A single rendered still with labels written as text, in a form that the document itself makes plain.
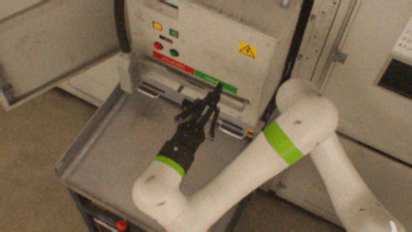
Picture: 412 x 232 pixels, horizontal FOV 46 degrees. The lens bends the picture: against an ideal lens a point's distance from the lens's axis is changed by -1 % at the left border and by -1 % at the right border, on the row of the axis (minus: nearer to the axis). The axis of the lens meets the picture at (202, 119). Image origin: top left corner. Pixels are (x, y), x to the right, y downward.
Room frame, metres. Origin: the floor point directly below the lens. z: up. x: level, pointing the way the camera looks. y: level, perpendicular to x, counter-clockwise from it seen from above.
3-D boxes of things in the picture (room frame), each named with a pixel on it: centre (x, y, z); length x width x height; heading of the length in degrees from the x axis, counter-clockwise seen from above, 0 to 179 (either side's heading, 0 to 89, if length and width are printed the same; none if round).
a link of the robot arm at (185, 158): (0.58, 0.07, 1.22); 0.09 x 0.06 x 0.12; 65
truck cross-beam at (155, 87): (0.99, 0.03, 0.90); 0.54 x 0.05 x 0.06; 65
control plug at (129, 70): (1.00, 0.26, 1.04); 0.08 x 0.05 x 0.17; 155
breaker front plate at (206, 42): (0.97, 0.04, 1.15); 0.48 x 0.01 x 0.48; 65
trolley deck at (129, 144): (0.86, 0.09, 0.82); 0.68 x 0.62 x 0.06; 155
